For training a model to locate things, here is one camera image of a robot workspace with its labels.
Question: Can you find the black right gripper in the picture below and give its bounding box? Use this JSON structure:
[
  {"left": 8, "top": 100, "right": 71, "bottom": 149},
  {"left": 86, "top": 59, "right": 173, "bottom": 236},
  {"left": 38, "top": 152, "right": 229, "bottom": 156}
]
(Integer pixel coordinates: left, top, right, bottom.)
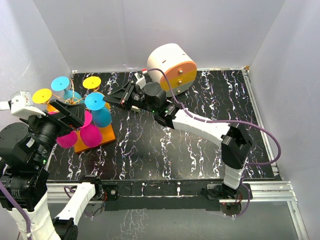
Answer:
[{"left": 103, "top": 82, "right": 157, "bottom": 115}]

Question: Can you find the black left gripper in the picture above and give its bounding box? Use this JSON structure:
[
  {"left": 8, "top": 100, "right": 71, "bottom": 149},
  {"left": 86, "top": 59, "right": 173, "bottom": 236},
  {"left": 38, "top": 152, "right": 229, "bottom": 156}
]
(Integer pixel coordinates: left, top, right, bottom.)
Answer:
[{"left": 21, "top": 97, "right": 86, "bottom": 165}]

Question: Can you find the blue wine glass front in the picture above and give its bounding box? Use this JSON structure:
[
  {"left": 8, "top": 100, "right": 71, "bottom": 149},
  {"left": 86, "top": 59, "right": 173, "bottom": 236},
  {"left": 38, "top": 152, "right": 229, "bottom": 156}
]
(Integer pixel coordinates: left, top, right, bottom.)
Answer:
[{"left": 84, "top": 92, "right": 112, "bottom": 128}]

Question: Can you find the blue wine glass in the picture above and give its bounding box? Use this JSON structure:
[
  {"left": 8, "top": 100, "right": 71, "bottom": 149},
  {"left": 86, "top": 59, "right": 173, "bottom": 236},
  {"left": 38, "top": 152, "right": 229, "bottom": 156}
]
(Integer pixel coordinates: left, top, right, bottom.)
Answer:
[
  {"left": 51, "top": 76, "right": 82, "bottom": 102},
  {"left": 84, "top": 92, "right": 112, "bottom": 128}
]

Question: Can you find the pink wine glass front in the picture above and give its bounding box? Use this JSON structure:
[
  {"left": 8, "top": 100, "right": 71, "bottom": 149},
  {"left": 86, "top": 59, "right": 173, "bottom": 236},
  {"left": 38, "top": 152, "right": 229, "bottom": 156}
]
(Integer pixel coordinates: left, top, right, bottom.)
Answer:
[{"left": 74, "top": 110, "right": 103, "bottom": 148}]

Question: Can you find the pink wine glass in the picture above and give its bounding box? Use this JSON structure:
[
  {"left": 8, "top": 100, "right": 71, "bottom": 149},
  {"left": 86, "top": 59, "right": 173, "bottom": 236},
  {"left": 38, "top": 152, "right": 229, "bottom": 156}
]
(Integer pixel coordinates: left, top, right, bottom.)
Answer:
[
  {"left": 47, "top": 109, "right": 78, "bottom": 150},
  {"left": 74, "top": 110, "right": 103, "bottom": 148}
]

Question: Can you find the yellow wine glass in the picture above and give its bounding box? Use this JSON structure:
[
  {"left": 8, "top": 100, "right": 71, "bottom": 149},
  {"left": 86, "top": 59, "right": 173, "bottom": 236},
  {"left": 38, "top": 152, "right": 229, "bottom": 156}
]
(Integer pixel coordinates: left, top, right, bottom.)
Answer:
[
  {"left": 82, "top": 76, "right": 110, "bottom": 111},
  {"left": 32, "top": 88, "right": 58, "bottom": 113}
]

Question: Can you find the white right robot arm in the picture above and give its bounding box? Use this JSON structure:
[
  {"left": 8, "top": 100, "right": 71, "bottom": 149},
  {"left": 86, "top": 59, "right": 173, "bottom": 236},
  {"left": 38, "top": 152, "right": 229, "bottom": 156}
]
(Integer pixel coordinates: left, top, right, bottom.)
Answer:
[{"left": 103, "top": 81, "right": 253, "bottom": 199}]

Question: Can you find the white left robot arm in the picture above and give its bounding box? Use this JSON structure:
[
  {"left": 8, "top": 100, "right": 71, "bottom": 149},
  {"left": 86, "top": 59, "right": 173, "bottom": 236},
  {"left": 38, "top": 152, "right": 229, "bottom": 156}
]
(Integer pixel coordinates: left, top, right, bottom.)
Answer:
[{"left": 0, "top": 99, "right": 104, "bottom": 240}]

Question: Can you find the blue wine glass back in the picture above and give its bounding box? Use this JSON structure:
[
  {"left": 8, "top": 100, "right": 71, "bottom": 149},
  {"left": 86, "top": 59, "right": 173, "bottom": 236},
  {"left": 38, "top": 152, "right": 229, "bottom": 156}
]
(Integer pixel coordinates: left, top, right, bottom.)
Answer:
[{"left": 51, "top": 76, "right": 82, "bottom": 102}]

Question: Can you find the pink wine glass left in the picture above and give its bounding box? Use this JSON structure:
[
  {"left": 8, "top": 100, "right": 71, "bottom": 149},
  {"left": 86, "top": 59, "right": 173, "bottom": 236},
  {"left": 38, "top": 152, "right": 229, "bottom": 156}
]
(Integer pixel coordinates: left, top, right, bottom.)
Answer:
[{"left": 47, "top": 109, "right": 78, "bottom": 150}]

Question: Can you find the orange wooden rack base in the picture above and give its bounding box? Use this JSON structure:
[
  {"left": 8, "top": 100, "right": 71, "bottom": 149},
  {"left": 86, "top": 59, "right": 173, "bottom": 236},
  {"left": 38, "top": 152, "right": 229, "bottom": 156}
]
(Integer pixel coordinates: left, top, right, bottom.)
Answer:
[{"left": 73, "top": 123, "right": 116, "bottom": 154}]

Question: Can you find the white round drawer cabinet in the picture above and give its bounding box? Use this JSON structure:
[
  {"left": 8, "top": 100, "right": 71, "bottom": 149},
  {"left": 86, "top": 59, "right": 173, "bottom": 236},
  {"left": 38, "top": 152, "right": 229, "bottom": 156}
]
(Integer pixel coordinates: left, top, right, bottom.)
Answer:
[{"left": 146, "top": 43, "right": 197, "bottom": 98}]

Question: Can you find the gold wire glass rack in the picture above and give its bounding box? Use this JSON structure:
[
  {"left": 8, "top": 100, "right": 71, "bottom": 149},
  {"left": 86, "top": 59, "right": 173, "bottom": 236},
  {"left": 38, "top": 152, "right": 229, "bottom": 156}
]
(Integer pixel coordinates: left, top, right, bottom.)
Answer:
[{"left": 51, "top": 76, "right": 102, "bottom": 104}]

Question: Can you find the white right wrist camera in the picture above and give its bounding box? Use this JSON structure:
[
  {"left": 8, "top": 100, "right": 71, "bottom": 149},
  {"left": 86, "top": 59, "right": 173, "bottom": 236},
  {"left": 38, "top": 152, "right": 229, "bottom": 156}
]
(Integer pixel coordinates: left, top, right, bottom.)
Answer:
[{"left": 134, "top": 68, "right": 148, "bottom": 89}]

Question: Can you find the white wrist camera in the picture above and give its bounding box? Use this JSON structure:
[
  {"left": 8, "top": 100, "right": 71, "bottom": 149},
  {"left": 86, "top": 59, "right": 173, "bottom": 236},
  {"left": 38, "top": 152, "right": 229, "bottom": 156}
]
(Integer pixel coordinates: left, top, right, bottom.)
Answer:
[
  {"left": 0, "top": 91, "right": 46, "bottom": 120},
  {"left": 134, "top": 68, "right": 148, "bottom": 89}
]

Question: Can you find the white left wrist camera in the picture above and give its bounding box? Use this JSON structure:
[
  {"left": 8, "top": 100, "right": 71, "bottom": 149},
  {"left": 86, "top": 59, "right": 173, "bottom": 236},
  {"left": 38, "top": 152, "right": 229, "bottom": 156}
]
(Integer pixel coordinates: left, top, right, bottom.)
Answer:
[{"left": 0, "top": 91, "right": 46, "bottom": 120}]

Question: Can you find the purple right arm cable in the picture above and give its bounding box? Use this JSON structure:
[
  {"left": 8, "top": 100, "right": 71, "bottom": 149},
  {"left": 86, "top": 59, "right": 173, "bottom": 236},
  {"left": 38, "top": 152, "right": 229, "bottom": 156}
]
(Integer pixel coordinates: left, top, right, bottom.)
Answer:
[{"left": 147, "top": 67, "right": 283, "bottom": 220}]

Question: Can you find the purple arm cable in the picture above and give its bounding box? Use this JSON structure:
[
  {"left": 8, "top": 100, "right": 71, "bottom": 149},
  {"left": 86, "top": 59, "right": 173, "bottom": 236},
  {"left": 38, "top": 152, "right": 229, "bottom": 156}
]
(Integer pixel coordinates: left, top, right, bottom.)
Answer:
[
  {"left": 0, "top": 181, "right": 32, "bottom": 240},
  {"left": 147, "top": 67, "right": 283, "bottom": 220}
]

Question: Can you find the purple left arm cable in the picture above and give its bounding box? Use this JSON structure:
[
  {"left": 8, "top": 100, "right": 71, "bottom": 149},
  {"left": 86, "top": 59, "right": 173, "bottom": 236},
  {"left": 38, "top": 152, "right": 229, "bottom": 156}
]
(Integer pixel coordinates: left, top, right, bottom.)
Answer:
[{"left": 0, "top": 181, "right": 32, "bottom": 240}]

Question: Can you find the black front mounting rail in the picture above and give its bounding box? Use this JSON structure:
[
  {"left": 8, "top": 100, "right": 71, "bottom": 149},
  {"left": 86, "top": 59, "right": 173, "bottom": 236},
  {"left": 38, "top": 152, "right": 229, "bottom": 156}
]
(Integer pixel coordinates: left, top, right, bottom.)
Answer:
[{"left": 46, "top": 178, "right": 293, "bottom": 213}]

